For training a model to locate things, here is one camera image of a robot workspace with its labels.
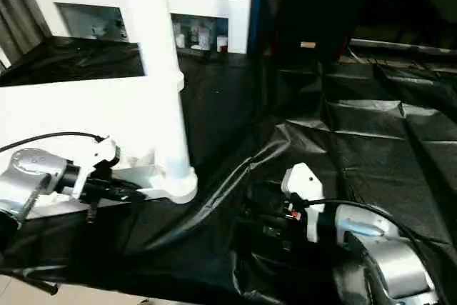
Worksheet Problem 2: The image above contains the white plastic table top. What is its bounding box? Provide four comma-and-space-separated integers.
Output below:
0, 74, 200, 221

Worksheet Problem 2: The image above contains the white plastic table leg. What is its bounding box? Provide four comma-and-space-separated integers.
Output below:
120, 0, 200, 199

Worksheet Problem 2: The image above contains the black stand leg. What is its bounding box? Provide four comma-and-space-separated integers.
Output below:
19, 271, 61, 296

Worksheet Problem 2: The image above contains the black work mat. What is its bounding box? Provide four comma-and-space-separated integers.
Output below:
0, 35, 457, 305

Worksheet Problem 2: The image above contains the grey curtain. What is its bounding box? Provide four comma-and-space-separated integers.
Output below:
0, 0, 51, 67

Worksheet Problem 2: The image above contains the black cabinet with gold label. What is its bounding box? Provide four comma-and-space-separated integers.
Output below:
248, 0, 457, 61

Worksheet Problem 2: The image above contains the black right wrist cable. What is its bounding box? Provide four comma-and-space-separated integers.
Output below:
291, 196, 446, 305

